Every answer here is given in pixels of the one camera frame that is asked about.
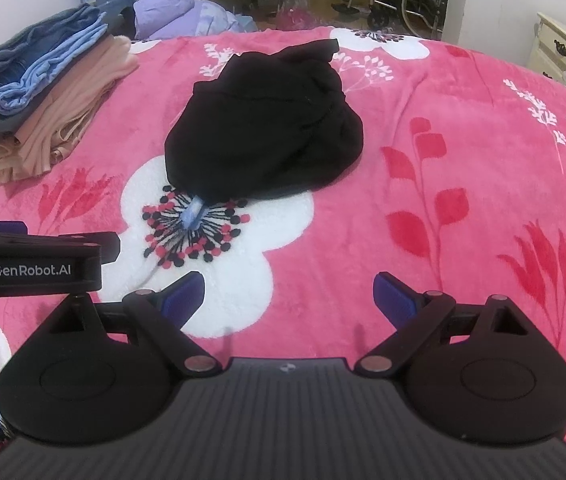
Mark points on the cream nightstand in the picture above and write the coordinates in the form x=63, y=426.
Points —
x=558, y=55

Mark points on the folded blue garment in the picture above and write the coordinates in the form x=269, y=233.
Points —
x=43, y=77

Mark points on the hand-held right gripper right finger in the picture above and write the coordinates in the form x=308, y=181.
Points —
x=393, y=302

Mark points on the folded cream garment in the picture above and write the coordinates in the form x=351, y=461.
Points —
x=18, y=160

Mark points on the black top with white lettering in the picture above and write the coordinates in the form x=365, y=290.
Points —
x=263, y=125

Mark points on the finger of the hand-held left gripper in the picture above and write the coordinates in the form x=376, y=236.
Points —
x=88, y=241

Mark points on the folded dark grey jeans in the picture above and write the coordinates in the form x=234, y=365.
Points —
x=38, y=40

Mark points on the pink floral blanket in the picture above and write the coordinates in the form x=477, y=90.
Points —
x=363, y=210

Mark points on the light blue quilt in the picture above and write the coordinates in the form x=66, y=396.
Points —
x=218, y=17

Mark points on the lilac puffy bedding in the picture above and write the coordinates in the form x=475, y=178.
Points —
x=163, y=10

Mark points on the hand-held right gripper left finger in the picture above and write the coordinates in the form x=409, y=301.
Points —
x=188, y=300

